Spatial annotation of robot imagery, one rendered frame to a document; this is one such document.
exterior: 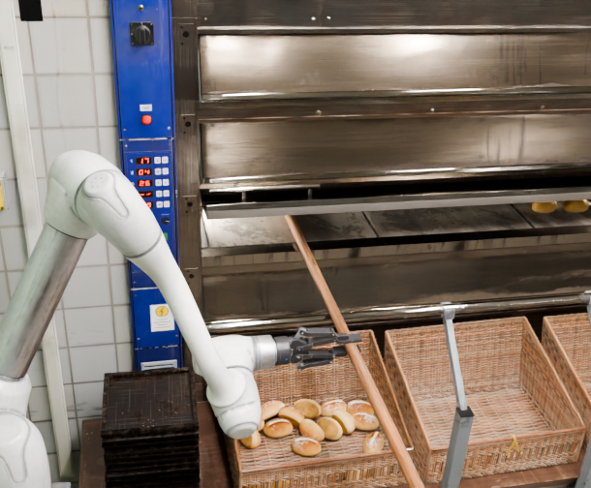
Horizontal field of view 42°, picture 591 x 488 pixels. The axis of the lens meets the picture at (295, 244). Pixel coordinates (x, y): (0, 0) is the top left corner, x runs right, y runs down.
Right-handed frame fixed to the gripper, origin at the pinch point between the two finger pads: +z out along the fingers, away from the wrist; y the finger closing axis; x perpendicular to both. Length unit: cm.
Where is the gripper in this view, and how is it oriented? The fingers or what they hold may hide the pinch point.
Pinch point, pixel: (348, 344)
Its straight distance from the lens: 208.5
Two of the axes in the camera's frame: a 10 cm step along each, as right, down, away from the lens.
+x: 2.2, 4.9, -8.4
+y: -0.5, 8.7, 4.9
